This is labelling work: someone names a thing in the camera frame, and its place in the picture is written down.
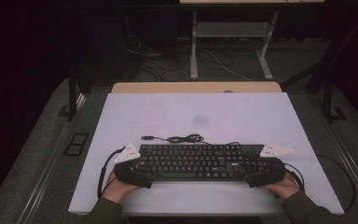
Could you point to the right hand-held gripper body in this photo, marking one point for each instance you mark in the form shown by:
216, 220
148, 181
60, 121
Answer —
273, 171

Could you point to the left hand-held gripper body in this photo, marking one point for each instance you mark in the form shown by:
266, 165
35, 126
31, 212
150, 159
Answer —
127, 169

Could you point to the black computer keyboard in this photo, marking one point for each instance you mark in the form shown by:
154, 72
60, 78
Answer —
186, 158

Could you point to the person's right hand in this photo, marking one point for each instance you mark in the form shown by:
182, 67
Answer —
282, 188

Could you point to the person's left hand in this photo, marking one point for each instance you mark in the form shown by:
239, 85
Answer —
118, 190

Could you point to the black floor outlet plate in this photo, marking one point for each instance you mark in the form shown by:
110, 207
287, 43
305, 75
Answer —
76, 144

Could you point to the white board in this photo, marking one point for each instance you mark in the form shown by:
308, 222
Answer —
167, 115

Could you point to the wooden table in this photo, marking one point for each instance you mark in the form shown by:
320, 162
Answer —
167, 87

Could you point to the black metal stand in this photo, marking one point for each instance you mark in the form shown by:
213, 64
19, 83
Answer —
327, 102
72, 99

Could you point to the metal floor rail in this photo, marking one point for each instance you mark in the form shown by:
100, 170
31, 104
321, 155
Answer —
43, 183
354, 174

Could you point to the table with white metal frame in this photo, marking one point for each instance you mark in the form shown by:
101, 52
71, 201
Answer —
230, 29

